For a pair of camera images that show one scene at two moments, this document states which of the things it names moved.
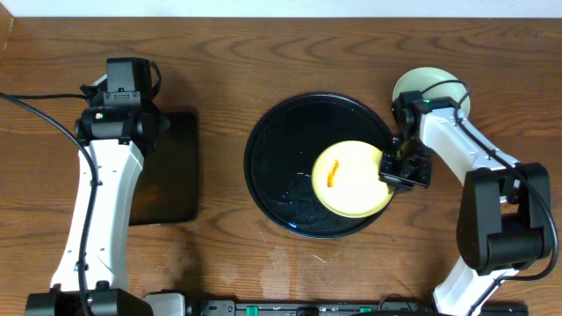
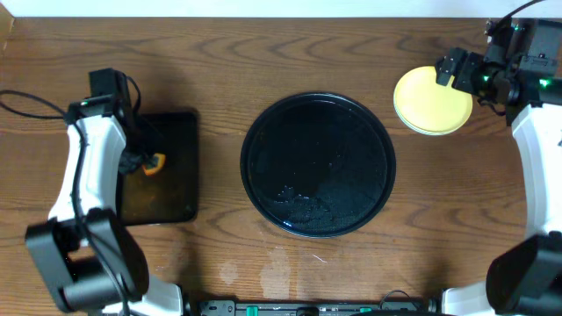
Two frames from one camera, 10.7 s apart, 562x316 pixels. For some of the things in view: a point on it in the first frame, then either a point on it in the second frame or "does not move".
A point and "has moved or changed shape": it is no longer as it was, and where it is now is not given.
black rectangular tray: (166, 190) does not move
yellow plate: (347, 182) has moved or changed shape
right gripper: (392, 180) to (469, 62)
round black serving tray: (282, 152) does not move
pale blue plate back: (421, 78) has moved or changed shape
